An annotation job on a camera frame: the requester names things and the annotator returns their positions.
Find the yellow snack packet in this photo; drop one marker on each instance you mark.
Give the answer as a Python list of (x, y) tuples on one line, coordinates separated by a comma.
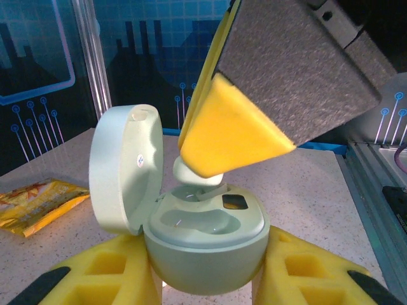
[(38, 203)]

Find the aluminium frame post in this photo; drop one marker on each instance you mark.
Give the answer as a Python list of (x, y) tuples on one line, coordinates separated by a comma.
[(95, 63)]

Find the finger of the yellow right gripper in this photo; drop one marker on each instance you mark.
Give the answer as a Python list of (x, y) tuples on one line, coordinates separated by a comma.
[(286, 79), (206, 70)]

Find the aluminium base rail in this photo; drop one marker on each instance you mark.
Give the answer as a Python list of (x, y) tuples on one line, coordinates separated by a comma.
[(365, 197)]

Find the mint green earbud charging case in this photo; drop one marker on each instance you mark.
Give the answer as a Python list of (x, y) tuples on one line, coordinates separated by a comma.
[(203, 260)]

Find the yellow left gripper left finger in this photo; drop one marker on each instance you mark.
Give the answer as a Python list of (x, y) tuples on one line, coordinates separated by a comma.
[(133, 254)]

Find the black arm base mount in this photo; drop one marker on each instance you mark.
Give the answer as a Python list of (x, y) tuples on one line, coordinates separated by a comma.
[(395, 209)]

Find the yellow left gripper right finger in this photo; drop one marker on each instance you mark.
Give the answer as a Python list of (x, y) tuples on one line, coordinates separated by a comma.
[(280, 254)]

